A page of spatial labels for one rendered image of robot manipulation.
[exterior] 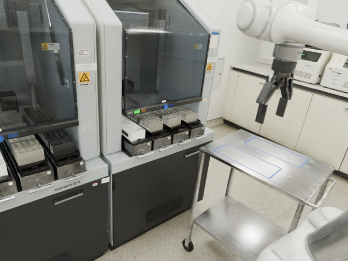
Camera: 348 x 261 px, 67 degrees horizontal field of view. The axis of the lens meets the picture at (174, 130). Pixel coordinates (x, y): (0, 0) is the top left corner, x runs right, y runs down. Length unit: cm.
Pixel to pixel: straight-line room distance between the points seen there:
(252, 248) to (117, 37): 140
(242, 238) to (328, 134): 190
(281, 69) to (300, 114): 250
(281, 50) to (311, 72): 240
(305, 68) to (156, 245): 244
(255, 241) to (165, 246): 62
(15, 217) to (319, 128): 296
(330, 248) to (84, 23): 118
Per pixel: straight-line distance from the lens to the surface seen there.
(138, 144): 150
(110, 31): 134
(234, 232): 181
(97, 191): 152
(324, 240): 78
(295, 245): 82
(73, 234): 163
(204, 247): 206
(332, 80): 325
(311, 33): 74
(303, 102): 338
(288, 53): 92
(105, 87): 138
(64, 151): 140
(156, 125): 162
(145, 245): 201
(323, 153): 340
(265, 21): 76
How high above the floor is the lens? 152
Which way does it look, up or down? 25 degrees down
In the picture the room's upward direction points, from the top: 6 degrees clockwise
